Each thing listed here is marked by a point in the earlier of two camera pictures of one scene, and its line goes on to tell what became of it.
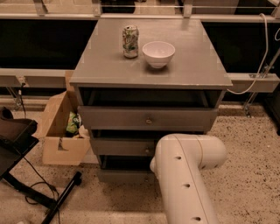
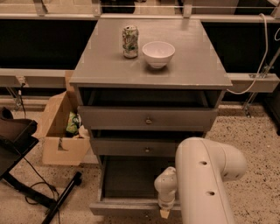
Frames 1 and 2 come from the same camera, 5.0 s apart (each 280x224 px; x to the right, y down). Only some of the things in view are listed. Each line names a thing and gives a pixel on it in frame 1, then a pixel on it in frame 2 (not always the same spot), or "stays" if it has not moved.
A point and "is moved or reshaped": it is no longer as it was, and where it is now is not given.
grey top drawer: [148, 118] stays
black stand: [12, 149] stays
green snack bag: [73, 123] stays
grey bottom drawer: [125, 175] is moved or reshaped
